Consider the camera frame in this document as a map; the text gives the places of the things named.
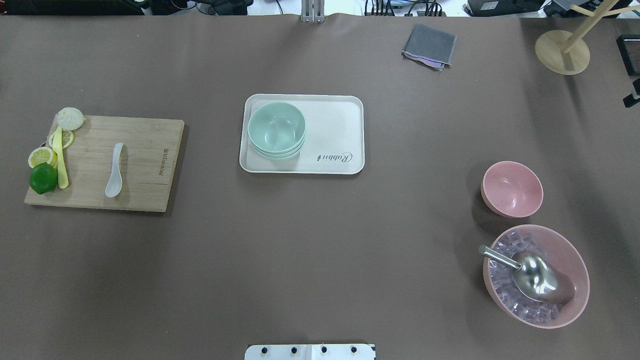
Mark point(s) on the metal frame bracket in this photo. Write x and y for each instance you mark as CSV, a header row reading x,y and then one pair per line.
x,y
313,11

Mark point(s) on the cream serving tray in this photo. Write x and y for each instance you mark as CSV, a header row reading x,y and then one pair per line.
x,y
334,142

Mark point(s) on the green bowl lower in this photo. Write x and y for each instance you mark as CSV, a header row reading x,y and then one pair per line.
x,y
281,156

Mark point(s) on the clear ice cubes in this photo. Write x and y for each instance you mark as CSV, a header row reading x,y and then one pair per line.
x,y
530,311

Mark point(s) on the white steamed bun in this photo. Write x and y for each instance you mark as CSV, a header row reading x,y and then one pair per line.
x,y
69,119

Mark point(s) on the green bowl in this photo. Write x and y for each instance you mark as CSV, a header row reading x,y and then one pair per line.
x,y
281,156
277,128

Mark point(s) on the green bowl top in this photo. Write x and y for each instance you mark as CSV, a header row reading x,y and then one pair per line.
x,y
277,128

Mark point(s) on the yellow plastic knife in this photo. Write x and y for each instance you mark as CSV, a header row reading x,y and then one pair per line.
x,y
57,146

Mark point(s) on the grey folded cloth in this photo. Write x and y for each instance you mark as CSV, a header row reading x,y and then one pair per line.
x,y
430,46

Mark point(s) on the wooden mug stand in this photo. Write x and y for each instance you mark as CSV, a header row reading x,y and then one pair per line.
x,y
564,52

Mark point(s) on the small pink bowl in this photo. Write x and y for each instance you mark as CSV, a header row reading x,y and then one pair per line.
x,y
512,190

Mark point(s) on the green lime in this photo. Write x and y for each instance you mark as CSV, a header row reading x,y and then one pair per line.
x,y
43,178

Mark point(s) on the white ceramic spoon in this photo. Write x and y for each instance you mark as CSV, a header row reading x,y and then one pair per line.
x,y
114,185

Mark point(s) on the lemon slice back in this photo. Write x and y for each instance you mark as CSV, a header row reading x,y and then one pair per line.
x,y
67,139

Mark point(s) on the metal ice scoop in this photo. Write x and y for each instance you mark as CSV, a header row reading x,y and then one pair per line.
x,y
534,277

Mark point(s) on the bamboo cutting board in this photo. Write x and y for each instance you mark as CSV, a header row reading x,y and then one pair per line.
x,y
147,163

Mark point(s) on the large pink bowl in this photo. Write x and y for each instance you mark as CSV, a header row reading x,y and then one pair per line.
x,y
563,257

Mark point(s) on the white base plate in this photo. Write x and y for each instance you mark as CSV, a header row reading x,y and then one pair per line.
x,y
319,351

